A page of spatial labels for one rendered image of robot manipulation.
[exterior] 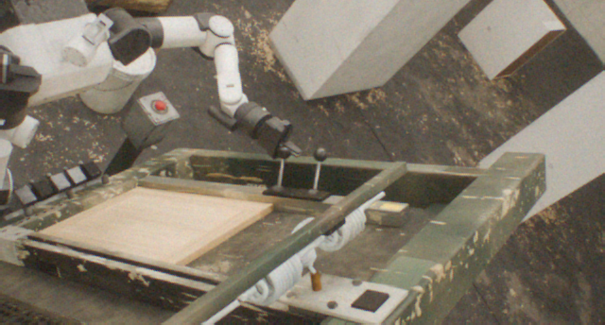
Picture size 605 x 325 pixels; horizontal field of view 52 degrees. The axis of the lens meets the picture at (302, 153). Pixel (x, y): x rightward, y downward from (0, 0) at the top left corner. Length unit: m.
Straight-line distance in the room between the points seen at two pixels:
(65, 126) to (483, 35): 4.32
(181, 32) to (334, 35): 2.23
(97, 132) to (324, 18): 1.63
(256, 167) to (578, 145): 3.28
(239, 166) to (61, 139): 1.36
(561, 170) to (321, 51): 2.05
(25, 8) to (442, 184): 1.14
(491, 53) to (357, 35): 2.70
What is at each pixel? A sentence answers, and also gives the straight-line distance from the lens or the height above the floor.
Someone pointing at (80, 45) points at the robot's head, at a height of 1.44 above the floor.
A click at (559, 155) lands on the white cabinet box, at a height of 0.60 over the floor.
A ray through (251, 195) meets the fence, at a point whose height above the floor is 1.29.
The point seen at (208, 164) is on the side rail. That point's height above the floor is 0.96.
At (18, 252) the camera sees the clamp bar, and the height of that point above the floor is 1.01.
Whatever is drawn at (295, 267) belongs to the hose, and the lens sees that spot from 0.92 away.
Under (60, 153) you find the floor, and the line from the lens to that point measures 3.19.
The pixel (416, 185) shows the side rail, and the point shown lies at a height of 1.58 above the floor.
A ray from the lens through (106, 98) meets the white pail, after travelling 3.31.
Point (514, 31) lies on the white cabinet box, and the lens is 6.30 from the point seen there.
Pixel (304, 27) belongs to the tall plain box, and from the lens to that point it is 4.19.
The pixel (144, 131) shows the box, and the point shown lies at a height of 0.86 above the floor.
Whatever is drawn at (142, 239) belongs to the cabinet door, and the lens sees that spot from 1.65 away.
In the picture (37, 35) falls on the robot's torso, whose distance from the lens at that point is 1.68.
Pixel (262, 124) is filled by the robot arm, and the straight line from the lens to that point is 1.74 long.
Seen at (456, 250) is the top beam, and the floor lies 1.89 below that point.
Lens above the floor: 2.54
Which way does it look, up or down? 40 degrees down
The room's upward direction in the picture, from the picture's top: 45 degrees clockwise
